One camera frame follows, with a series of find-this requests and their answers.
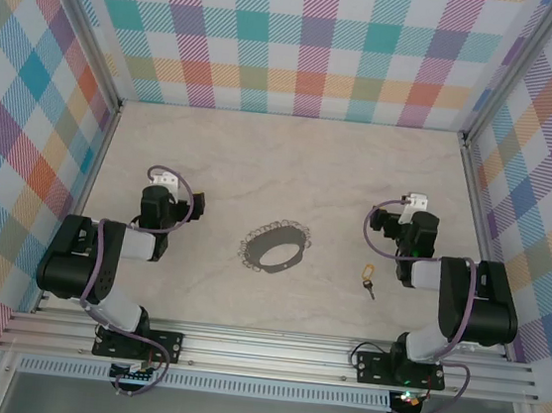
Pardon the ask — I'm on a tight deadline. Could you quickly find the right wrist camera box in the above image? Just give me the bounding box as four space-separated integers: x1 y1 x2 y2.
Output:
399 191 431 229

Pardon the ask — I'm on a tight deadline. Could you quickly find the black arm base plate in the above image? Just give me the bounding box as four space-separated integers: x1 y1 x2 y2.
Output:
353 349 449 394
90 323 185 366

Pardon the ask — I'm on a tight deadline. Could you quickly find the key with yellow tag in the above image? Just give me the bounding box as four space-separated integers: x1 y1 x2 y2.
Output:
355 261 382 302

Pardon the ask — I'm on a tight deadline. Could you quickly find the aluminium side rail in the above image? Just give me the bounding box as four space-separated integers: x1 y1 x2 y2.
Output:
437 135 536 361
32 94 125 322

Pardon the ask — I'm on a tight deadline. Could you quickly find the small controller board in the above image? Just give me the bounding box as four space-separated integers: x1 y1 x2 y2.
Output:
108 360 160 387
390 388 426 413

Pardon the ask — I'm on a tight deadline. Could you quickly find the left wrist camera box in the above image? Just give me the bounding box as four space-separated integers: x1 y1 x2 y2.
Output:
151 167 183 190

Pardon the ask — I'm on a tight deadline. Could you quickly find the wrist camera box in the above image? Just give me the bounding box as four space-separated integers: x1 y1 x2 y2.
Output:
399 191 431 229
151 167 183 190

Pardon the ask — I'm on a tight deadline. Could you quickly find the white slotted cable duct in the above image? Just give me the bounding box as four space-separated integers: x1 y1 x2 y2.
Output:
17 349 393 413

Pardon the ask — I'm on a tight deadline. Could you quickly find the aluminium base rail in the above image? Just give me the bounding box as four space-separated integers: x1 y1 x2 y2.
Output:
0 298 544 410

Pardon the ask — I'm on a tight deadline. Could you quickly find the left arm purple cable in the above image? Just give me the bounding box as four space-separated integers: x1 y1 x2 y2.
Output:
67 158 199 402

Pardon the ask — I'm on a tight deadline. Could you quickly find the aluminium frame post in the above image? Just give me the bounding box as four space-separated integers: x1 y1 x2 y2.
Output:
461 0 552 157
16 0 137 113

